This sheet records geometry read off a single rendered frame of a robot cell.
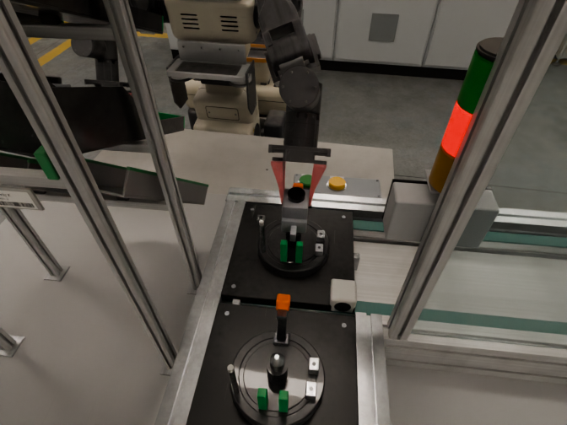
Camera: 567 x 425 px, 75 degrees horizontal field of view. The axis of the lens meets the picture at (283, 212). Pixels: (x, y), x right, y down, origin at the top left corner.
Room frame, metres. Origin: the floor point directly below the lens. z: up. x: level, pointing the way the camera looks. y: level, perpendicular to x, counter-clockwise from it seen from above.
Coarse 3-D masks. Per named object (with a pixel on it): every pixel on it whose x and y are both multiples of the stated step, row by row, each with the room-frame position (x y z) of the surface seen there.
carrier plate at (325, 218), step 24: (312, 216) 0.56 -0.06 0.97; (336, 216) 0.56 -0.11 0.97; (240, 240) 0.49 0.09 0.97; (336, 240) 0.49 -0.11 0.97; (240, 264) 0.43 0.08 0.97; (336, 264) 0.43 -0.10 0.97; (240, 288) 0.37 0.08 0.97; (264, 288) 0.37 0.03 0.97; (288, 288) 0.37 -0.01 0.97; (312, 288) 0.37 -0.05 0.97
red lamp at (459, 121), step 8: (456, 104) 0.33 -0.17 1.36; (456, 112) 0.32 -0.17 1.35; (464, 112) 0.32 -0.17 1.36; (456, 120) 0.32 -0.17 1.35; (464, 120) 0.31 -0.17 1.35; (448, 128) 0.33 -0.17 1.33; (456, 128) 0.32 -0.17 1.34; (464, 128) 0.31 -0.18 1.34; (448, 136) 0.32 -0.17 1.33; (456, 136) 0.31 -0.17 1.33; (448, 144) 0.32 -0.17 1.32; (456, 144) 0.31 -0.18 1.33; (448, 152) 0.32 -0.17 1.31; (456, 152) 0.31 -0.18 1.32
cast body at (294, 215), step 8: (288, 192) 0.47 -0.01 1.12; (296, 192) 0.46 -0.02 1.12; (304, 192) 0.46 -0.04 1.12; (288, 200) 0.46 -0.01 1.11; (296, 200) 0.45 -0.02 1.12; (304, 200) 0.46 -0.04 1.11; (288, 208) 0.44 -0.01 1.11; (296, 208) 0.44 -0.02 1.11; (304, 208) 0.44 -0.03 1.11; (288, 216) 0.44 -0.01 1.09; (296, 216) 0.44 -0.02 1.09; (304, 216) 0.44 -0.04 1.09; (288, 224) 0.44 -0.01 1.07; (296, 224) 0.44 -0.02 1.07; (304, 224) 0.43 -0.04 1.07; (296, 232) 0.44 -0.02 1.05; (304, 232) 0.44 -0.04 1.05
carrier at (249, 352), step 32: (224, 320) 0.31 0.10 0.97; (256, 320) 0.31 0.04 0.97; (288, 320) 0.31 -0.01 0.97; (320, 320) 0.31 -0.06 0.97; (352, 320) 0.31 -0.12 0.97; (224, 352) 0.25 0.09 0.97; (256, 352) 0.24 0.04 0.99; (288, 352) 0.24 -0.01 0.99; (320, 352) 0.25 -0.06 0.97; (352, 352) 0.25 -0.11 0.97; (224, 384) 0.21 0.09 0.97; (256, 384) 0.20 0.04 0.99; (288, 384) 0.20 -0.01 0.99; (320, 384) 0.20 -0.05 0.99; (352, 384) 0.21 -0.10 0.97; (192, 416) 0.16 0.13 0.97; (224, 416) 0.16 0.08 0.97; (256, 416) 0.16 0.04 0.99; (288, 416) 0.16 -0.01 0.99; (320, 416) 0.16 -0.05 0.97; (352, 416) 0.16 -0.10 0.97
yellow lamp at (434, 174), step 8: (440, 144) 0.34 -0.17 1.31; (440, 152) 0.33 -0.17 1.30; (440, 160) 0.32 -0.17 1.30; (448, 160) 0.31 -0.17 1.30; (432, 168) 0.33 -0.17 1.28; (440, 168) 0.32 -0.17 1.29; (448, 168) 0.31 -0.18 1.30; (432, 176) 0.33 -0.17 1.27; (440, 176) 0.31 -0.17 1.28; (432, 184) 0.32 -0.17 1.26; (440, 184) 0.31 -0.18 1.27; (440, 192) 0.31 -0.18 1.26
